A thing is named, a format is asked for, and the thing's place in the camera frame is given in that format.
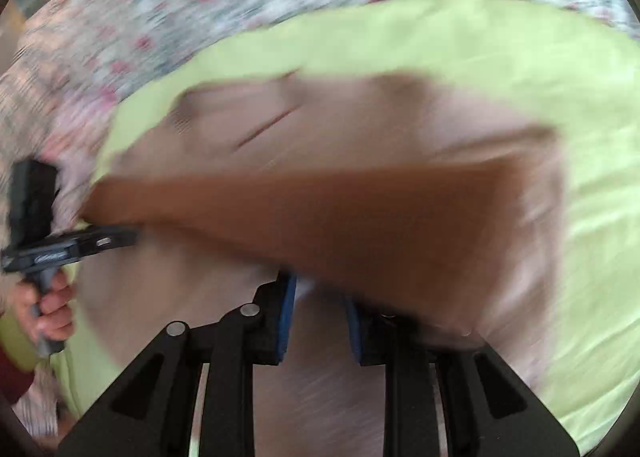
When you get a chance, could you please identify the beige knit sweater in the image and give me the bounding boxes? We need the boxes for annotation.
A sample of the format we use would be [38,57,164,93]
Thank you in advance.
[77,73,565,456]

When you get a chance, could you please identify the left hand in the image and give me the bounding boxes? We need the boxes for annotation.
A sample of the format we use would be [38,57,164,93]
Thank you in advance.
[10,271,75,342]

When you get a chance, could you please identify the green bed sheet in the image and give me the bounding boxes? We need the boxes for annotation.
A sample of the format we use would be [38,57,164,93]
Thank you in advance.
[0,0,640,453]

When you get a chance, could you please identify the black camera box left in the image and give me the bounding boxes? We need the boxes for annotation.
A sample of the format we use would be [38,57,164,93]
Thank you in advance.
[9,157,58,248]

